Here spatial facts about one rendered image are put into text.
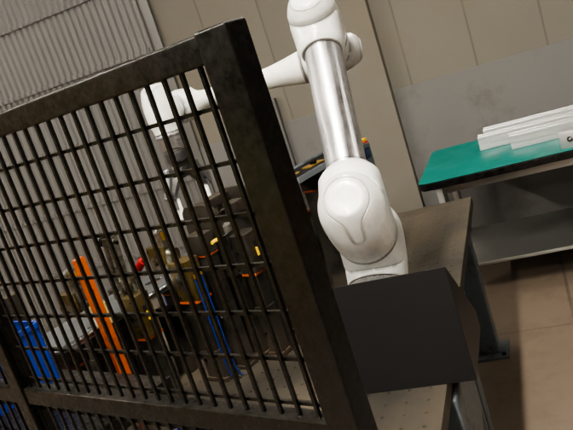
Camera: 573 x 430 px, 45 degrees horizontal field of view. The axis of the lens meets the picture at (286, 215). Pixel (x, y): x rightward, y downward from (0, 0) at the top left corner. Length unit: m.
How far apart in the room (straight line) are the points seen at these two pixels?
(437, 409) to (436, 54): 3.04
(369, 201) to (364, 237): 0.09
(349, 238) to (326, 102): 0.38
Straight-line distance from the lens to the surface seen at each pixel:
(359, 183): 1.52
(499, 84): 4.32
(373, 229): 1.53
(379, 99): 4.31
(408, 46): 4.34
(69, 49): 5.11
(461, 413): 1.69
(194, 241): 1.92
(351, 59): 2.04
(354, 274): 1.72
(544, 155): 3.49
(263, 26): 4.53
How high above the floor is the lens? 1.51
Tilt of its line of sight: 13 degrees down
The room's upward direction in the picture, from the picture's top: 18 degrees counter-clockwise
